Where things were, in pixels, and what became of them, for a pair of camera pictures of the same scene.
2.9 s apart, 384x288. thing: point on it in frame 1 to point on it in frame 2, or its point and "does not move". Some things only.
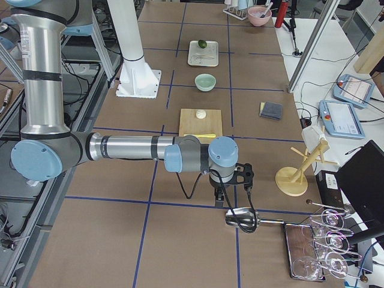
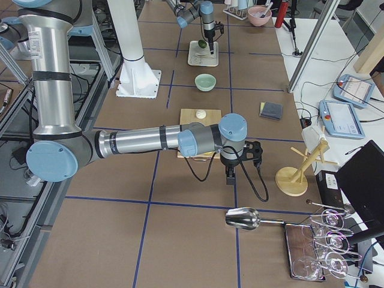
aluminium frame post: x=329 y=15 does not move
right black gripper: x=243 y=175 to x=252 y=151
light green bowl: x=205 y=82 does not move
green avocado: x=202 y=44 does not move
